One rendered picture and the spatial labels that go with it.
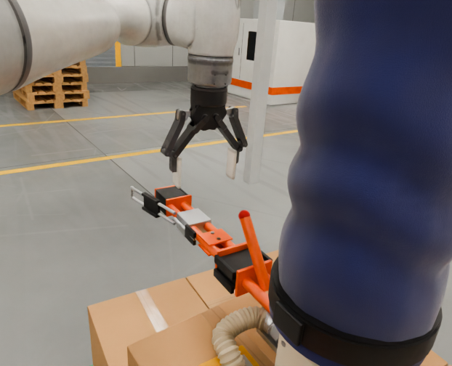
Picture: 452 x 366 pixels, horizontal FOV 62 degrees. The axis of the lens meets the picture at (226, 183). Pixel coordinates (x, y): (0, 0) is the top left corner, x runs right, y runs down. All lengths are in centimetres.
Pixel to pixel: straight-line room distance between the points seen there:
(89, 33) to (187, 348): 60
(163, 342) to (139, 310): 68
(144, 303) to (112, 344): 21
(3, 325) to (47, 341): 28
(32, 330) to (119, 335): 98
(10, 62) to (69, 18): 9
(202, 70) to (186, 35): 7
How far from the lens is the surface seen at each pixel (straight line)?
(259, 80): 368
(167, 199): 99
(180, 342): 81
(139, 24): 76
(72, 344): 219
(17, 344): 228
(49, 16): 39
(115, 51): 1010
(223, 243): 85
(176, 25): 75
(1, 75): 35
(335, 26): 40
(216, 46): 73
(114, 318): 147
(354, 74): 37
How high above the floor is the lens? 153
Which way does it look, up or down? 23 degrees down
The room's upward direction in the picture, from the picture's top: 4 degrees clockwise
